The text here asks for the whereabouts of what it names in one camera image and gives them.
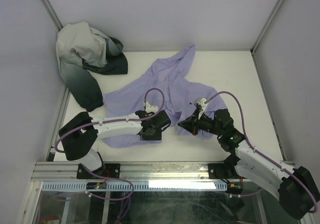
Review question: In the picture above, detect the lavender purple jacket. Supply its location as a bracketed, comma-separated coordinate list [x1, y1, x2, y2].
[103, 45, 217, 135]

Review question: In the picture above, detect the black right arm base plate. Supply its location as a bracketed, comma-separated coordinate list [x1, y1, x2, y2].
[207, 162, 254, 179]

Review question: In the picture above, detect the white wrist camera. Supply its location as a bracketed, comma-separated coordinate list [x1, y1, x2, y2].
[144, 101, 159, 113]
[194, 97, 208, 119]

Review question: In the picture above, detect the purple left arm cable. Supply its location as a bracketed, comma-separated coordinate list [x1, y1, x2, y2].
[54, 88, 166, 224]

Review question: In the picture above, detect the aluminium corner post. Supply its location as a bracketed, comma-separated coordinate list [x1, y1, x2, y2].
[249, 0, 296, 54]
[40, 0, 63, 32]

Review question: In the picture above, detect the aluminium left corner post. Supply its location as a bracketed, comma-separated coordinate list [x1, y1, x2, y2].
[40, 0, 63, 32]

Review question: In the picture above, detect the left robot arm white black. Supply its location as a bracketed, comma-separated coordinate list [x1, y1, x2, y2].
[54, 117, 224, 162]

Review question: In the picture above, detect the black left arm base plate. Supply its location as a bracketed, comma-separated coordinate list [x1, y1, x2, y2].
[76, 162, 121, 179]

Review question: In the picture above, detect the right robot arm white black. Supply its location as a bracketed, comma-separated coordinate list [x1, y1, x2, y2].
[178, 108, 320, 220]

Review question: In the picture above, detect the grey and dark green jacket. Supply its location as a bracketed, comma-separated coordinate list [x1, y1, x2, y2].
[55, 22, 128, 112]

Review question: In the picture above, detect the grey slotted cable duct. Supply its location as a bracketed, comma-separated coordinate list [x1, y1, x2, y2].
[42, 180, 228, 192]

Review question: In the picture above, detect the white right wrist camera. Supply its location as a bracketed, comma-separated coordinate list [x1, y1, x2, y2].
[194, 97, 208, 119]

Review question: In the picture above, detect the aluminium right corner post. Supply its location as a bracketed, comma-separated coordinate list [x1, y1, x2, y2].
[249, 0, 296, 54]

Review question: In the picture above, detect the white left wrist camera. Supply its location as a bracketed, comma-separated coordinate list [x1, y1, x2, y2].
[144, 101, 159, 113]

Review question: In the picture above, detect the aluminium mounting rail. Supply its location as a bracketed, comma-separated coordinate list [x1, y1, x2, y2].
[30, 160, 300, 183]

